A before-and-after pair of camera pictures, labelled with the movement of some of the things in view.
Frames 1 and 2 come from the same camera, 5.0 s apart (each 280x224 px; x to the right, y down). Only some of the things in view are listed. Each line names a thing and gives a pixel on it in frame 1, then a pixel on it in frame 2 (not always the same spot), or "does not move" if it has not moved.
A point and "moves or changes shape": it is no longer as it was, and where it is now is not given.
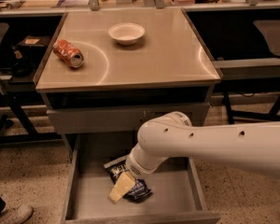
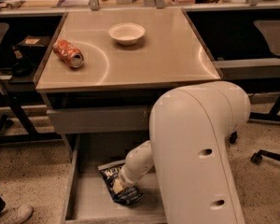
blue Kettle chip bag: x=118 y=168 moves or changes shape
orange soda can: x=69 y=53 does not move
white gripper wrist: x=137 y=169 does not move
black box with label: x=32 y=47 does not move
